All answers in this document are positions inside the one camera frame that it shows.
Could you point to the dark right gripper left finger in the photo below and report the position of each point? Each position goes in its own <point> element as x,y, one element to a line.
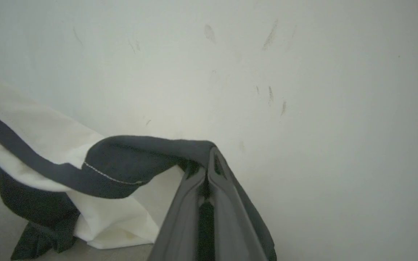
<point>180,232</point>

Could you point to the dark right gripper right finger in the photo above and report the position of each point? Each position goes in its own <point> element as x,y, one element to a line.
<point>230,232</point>

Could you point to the white and black t-shirt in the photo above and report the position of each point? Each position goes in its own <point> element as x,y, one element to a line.
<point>129,163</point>

